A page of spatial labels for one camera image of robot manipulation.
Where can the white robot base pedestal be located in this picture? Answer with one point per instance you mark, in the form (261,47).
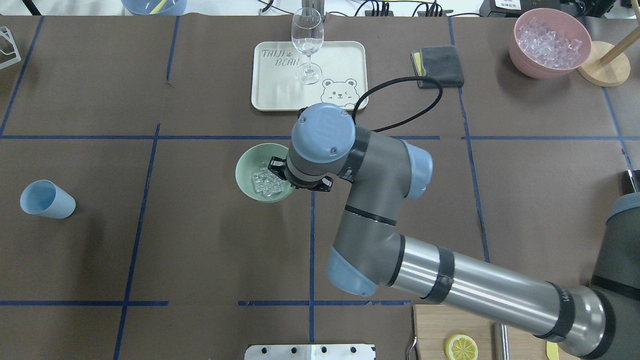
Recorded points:
(357,351)

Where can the metal ice scoop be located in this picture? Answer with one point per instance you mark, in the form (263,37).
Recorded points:
(633,180)

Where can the white wire cup rack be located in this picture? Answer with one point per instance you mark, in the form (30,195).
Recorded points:
(9,52)

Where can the cream bear tray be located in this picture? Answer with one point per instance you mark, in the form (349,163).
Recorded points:
(275,86)

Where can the wooden stand round base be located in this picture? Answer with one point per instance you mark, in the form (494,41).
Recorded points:
(607,64)

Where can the light blue cup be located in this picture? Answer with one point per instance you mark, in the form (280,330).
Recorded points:
(45,199)

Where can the green bowl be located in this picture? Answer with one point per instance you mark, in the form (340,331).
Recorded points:
(249,162)

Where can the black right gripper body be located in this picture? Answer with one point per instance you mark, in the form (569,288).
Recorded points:
(276,165)

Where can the steel muddler black cap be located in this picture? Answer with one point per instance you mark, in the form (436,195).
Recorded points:
(501,341)

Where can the pink bowl of ice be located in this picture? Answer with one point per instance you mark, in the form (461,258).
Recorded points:
(547,43)

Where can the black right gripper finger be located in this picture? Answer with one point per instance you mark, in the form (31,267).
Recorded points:
(324,184)
(277,166)

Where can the wooden cutting board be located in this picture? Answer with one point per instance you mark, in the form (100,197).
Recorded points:
(434,324)

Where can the clear wine glass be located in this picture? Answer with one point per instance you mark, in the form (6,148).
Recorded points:
(307,36)

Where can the ice cubes in green bowl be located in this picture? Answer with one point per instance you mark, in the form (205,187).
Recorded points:
(266,183)

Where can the grey folded cloth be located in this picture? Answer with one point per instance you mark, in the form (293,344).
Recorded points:
(440,63)

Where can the blue bowl with fork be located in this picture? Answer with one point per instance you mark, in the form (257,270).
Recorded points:
(155,7)

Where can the yellow plastic knife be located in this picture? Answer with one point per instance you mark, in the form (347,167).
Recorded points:
(552,351)

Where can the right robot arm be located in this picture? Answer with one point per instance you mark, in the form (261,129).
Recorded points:
(596,322)

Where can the lemon half slice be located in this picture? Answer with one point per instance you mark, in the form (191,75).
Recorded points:
(461,347)

